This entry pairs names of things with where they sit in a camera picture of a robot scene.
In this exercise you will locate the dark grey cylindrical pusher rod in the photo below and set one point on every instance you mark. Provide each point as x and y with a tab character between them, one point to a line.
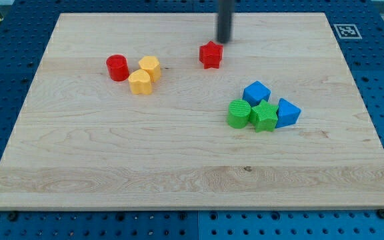
226	8

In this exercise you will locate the red star block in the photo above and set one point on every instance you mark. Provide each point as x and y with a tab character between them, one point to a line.
211	55

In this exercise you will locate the yellow hexagon block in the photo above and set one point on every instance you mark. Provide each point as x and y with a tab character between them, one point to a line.
151	65

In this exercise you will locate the green star block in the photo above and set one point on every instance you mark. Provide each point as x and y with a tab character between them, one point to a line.
264	116

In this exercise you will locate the blue cube block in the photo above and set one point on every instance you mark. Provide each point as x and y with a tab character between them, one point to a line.
255	93

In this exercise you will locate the green cylinder block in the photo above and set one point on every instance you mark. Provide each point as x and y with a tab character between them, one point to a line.
238	113

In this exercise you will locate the yellow heart block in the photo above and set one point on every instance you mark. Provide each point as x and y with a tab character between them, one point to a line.
140	82

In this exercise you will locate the red cylinder block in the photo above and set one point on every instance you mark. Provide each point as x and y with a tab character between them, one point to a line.
117	67

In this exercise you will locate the white fiducial marker tag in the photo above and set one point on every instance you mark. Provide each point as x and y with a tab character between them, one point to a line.
347	31

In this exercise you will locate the blue triangle block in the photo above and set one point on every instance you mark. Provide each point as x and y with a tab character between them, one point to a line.
287	113

